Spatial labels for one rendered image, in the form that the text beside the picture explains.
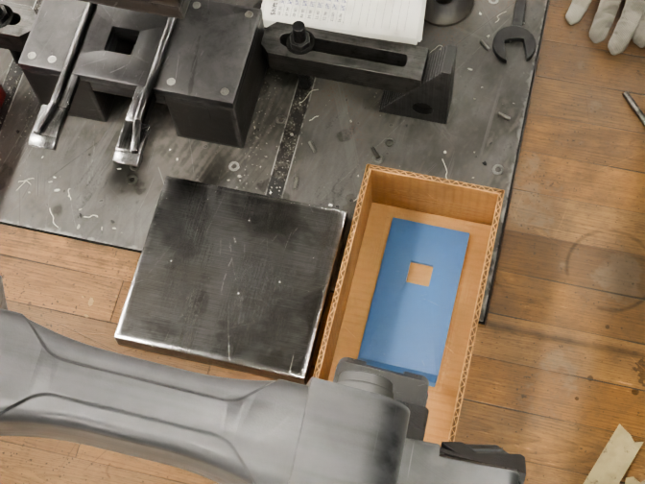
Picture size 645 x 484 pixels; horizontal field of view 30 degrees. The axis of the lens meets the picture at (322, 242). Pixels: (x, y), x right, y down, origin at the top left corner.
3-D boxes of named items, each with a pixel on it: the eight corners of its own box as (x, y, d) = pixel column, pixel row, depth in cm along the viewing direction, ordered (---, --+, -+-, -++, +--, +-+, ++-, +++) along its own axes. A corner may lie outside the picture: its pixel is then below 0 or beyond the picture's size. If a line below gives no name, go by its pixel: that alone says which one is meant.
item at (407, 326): (352, 378, 103) (351, 368, 100) (393, 219, 108) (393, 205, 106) (433, 397, 102) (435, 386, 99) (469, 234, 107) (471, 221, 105)
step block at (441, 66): (378, 111, 113) (378, 60, 105) (385, 85, 115) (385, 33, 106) (445, 124, 113) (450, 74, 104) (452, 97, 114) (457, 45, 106)
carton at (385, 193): (302, 465, 101) (296, 442, 94) (368, 202, 111) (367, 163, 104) (452, 499, 99) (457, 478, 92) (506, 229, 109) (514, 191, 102)
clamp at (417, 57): (266, 93, 115) (255, 35, 106) (274, 63, 116) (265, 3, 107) (418, 122, 113) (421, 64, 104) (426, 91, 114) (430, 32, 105)
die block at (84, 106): (42, 110, 115) (20, 68, 108) (75, 24, 119) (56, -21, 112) (243, 149, 113) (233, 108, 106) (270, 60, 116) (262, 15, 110)
